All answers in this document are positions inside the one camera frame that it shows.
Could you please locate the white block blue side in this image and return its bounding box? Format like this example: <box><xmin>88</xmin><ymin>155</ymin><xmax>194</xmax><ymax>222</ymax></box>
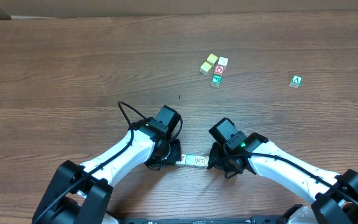
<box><xmin>175</xmin><ymin>154</ymin><xmax>186</xmax><ymax>166</ymax></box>

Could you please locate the white block blue H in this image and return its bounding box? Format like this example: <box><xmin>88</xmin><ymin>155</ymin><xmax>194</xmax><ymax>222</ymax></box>
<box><xmin>195</xmin><ymin>156</ymin><xmax>205</xmax><ymax>168</ymax></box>

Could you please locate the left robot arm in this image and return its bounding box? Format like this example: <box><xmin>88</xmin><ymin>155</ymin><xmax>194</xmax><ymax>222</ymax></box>
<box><xmin>32</xmin><ymin>105</ymin><xmax>183</xmax><ymax>223</ymax></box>

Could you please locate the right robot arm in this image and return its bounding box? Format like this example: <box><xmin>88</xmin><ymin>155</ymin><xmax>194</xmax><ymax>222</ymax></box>
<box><xmin>208</xmin><ymin>118</ymin><xmax>358</xmax><ymax>224</ymax></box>

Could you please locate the green picture block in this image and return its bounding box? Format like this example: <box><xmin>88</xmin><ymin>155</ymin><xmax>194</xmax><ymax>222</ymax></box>
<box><xmin>211</xmin><ymin>75</ymin><xmax>223</xmax><ymax>88</ymax></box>

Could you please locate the yellow block lower left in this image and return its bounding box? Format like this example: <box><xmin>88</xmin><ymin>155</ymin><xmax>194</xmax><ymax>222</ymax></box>
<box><xmin>200</xmin><ymin>62</ymin><xmax>213</xmax><ymax>76</ymax></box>

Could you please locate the red circle block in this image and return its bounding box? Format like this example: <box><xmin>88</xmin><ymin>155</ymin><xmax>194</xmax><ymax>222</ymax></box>
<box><xmin>214</xmin><ymin>65</ymin><xmax>224</xmax><ymax>76</ymax></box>

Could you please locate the white block top right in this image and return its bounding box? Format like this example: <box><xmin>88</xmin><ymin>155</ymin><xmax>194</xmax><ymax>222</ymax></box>
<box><xmin>218</xmin><ymin>57</ymin><xmax>228</xmax><ymax>70</ymax></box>

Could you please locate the green letter A block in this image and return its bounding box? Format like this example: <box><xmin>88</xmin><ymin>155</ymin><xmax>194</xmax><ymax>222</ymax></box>
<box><xmin>289</xmin><ymin>75</ymin><xmax>303</xmax><ymax>88</ymax></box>

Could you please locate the yellow block upper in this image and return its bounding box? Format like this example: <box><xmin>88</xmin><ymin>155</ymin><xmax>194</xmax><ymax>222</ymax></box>
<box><xmin>206</xmin><ymin>54</ymin><xmax>219</xmax><ymax>66</ymax></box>

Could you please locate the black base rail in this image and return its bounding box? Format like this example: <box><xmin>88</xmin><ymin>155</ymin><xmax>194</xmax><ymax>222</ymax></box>
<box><xmin>101</xmin><ymin>203</ymin><xmax>304</xmax><ymax>224</ymax></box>

